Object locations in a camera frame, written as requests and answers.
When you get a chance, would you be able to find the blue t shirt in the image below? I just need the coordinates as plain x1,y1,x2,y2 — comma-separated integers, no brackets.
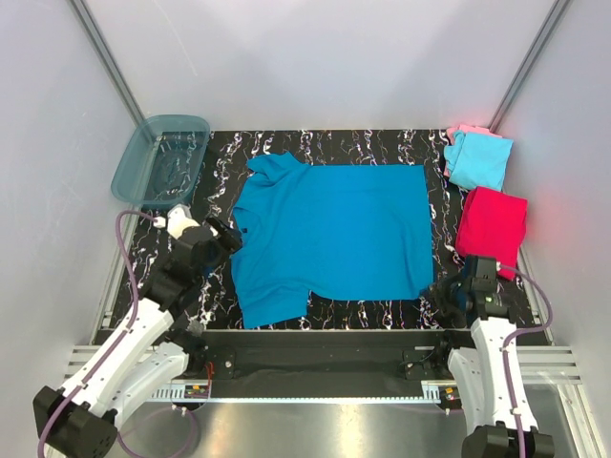
231,153,434,329

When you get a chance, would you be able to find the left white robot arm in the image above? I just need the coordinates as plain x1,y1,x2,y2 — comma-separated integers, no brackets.
32,210,242,457

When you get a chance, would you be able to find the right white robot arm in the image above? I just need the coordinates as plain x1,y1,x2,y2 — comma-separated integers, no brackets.
430,255,556,457

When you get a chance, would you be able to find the red folded shirt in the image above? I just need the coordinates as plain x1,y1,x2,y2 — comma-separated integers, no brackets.
455,186,528,268

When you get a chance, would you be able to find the teal plastic bin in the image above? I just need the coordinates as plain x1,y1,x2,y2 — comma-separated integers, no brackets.
111,114,211,210

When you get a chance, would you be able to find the light blue folded shirt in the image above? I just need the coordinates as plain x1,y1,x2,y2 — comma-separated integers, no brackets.
444,130,514,192

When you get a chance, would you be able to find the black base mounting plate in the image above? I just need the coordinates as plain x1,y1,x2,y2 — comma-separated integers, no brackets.
201,329,452,390

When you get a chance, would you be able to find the pink folded shirt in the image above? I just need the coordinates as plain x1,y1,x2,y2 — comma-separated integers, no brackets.
443,123,502,177

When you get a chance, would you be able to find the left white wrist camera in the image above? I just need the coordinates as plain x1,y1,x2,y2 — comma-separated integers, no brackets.
153,204,200,239

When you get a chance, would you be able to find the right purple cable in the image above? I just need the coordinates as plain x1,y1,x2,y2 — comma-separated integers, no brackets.
393,261,555,458

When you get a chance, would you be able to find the purple cable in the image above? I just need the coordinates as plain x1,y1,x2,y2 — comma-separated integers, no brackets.
393,261,555,458
36,209,200,458

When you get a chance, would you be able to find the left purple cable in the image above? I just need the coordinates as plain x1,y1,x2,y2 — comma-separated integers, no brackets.
36,209,200,458

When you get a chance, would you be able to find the white slotted cable duct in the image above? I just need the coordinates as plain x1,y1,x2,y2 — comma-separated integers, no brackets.
147,384,440,404

